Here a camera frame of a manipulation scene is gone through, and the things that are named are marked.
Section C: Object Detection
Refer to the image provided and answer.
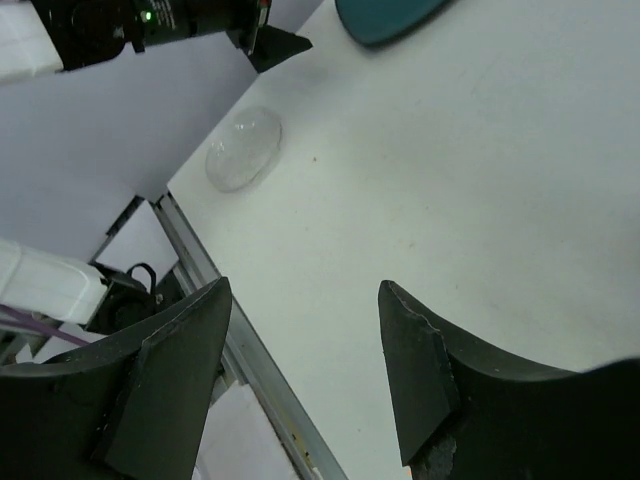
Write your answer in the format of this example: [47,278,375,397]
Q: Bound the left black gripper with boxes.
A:
[134,0,313,74]

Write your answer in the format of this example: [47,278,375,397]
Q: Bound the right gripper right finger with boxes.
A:
[378,280,639,479]

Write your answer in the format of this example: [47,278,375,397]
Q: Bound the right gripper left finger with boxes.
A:
[1,278,232,479]

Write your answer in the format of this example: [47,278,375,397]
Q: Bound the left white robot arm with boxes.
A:
[1,0,312,325]

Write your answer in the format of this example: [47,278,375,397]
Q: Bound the teal square plate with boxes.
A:
[334,0,451,47]

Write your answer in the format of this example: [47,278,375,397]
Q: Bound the aluminium table front rail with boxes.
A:
[153,193,347,479]

